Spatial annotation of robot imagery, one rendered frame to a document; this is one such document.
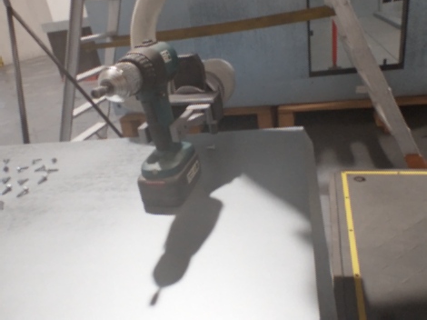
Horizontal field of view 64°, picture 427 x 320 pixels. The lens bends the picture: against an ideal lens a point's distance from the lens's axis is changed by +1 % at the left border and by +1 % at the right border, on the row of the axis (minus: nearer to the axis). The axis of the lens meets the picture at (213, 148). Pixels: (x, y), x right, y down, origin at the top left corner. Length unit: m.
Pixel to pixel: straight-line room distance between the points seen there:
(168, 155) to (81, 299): 0.23
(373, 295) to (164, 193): 0.51
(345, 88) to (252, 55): 0.69
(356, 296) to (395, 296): 0.07
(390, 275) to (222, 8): 2.04
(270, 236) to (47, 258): 0.29
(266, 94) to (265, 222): 2.14
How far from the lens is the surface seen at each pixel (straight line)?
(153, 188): 0.52
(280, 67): 2.52
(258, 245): 0.43
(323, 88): 2.55
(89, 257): 0.49
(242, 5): 2.50
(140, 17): 0.81
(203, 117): 0.57
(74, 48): 2.14
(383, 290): 0.86
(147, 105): 0.50
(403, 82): 2.60
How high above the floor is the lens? 0.92
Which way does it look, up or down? 23 degrees down
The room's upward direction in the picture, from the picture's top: 9 degrees counter-clockwise
